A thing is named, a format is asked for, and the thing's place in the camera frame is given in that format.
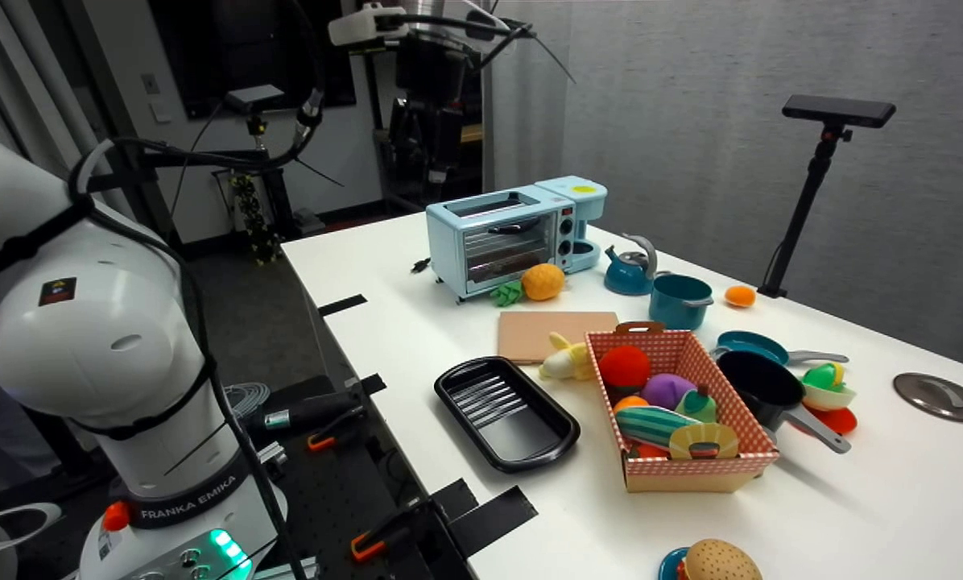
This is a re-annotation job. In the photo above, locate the round metal table grommet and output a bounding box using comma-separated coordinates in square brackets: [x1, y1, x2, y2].
[887, 371, 963, 427]

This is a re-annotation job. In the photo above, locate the green yellow toy vegetable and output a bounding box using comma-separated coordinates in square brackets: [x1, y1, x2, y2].
[799, 362, 850, 397]

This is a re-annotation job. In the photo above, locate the large orange toy fruit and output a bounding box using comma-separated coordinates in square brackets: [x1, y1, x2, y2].
[518, 262, 570, 305]

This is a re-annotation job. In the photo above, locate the toy burger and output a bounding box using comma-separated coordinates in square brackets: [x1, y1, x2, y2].
[678, 536, 766, 580]

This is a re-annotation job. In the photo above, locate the teal toy plate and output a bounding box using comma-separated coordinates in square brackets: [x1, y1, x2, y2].
[652, 544, 697, 580]

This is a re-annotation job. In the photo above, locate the green leafy toy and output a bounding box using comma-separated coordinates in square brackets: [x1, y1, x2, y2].
[487, 278, 528, 311]

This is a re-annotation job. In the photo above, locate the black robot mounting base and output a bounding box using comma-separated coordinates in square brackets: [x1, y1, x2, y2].
[231, 373, 474, 580]

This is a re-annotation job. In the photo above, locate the red toy tomato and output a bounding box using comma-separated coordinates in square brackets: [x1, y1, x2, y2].
[598, 343, 652, 392]

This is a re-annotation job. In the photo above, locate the red checkered basket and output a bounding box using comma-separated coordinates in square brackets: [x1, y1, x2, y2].
[587, 319, 782, 498]

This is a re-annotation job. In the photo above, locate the green toy pepper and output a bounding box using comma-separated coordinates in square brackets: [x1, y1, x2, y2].
[675, 387, 721, 427]

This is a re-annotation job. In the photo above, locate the tan cutting board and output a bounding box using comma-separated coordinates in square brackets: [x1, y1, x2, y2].
[496, 311, 621, 368]

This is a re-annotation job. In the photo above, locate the yellow toy banana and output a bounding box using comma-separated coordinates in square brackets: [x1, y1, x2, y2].
[535, 329, 594, 387]

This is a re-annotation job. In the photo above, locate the striped toy watermelon slice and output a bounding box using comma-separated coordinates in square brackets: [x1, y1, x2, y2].
[615, 403, 704, 451]

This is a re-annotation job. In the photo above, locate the black clamp orange tip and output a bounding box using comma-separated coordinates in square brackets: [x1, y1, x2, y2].
[243, 387, 371, 459]
[347, 514, 418, 566]

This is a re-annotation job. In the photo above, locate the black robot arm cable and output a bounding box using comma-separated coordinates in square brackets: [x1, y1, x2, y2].
[64, 90, 331, 580]

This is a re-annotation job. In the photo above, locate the black ribbed tray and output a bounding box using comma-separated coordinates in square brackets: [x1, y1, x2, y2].
[430, 356, 584, 473]

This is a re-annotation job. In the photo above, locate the black toy frying pan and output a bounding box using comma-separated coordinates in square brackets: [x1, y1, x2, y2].
[714, 348, 852, 459]

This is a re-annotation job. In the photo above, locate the purple toy vegetable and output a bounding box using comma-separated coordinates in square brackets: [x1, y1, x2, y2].
[642, 371, 697, 413]

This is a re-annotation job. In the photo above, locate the black tape strip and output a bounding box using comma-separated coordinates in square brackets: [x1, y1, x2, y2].
[427, 483, 540, 561]
[347, 371, 390, 401]
[315, 291, 371, 319]

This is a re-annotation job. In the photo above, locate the small orange toy fruit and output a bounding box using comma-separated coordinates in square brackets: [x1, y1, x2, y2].
[721, 282, 759, 314]

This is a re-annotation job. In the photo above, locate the light blue toaster oven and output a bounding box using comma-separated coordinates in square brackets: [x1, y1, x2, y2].
[423, 174, 613, 302]

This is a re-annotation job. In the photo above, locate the red toy plate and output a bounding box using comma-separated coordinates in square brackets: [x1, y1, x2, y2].
[811, 403, 860, 438]

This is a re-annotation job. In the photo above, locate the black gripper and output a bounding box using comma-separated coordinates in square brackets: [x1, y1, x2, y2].
[385, 28, 487, 205]

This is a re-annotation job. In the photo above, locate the yellow toy pineapple slice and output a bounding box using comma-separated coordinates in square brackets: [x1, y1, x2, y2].
[667, 419, 741, 465]

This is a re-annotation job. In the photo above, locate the white toy bowl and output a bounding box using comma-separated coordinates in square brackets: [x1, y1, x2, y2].
[799, 380, 860, 415]

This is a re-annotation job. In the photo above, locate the teal toy pot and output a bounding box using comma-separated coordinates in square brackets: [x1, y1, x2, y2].
[648, 270, 717, 332]

